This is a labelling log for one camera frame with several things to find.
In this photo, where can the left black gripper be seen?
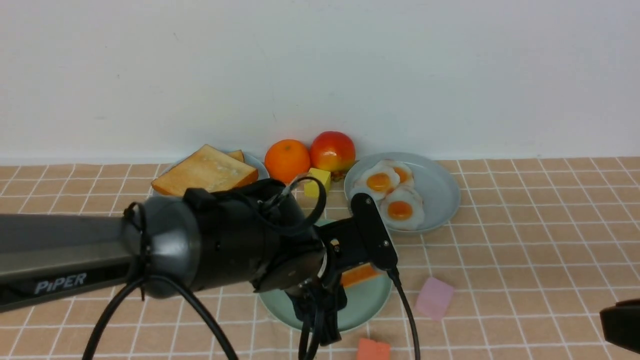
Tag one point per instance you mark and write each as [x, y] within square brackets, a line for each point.
[325, 296]

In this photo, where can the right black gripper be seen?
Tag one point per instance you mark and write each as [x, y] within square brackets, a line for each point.
[621, 324]

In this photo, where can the toast slice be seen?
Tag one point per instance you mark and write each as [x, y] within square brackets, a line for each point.
[205, 171]
[237, 155]
[358, 275]

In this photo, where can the fried egg toy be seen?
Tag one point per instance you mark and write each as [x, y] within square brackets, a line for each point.
[403, 209]
[404, 172]
[377, 181]

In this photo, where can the left robot arm Piper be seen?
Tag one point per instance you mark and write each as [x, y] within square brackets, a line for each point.
[202, 240]

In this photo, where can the fried egg toy front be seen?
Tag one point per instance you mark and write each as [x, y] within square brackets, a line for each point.
[403, 209]

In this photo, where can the green center plate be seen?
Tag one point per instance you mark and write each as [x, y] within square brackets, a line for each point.
[364, 301]

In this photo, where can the yellow foam cube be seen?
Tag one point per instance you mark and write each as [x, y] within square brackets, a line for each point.
[312, 188]

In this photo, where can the fried egg toy back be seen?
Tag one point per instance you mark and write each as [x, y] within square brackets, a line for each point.
[404, 172]

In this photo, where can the blue egg plate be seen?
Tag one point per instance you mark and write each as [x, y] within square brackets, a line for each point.
[437, 187]

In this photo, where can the red yellow apple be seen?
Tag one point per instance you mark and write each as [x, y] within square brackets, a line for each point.
[332, 151]

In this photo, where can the pink foam cube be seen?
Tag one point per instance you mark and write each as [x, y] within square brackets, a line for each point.
[434, 299]

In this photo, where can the orange fruit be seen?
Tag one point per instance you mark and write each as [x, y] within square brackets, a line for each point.
[287, 159]

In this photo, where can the orange foam cube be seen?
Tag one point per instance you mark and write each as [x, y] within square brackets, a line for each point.
[369, 349]

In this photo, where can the toast slice on stack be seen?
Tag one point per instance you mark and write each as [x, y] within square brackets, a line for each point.
[237, 155]

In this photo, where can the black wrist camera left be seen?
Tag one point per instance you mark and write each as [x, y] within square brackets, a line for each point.
[373, 234]

